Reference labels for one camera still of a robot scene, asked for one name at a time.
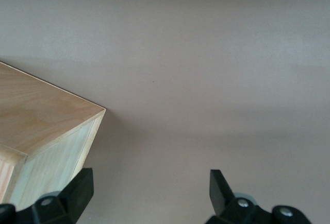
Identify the light wooden drawer cabinet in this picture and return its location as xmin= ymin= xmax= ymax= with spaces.
xmin=0 ymin=61 xmax=107 ymax=211

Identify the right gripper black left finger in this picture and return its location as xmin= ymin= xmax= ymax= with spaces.
xmin=0 ymin=167 xmax=94 ymax=224

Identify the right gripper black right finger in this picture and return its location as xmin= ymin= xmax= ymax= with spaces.
xmin=205 ymin=169 xmax=311 ymax=224

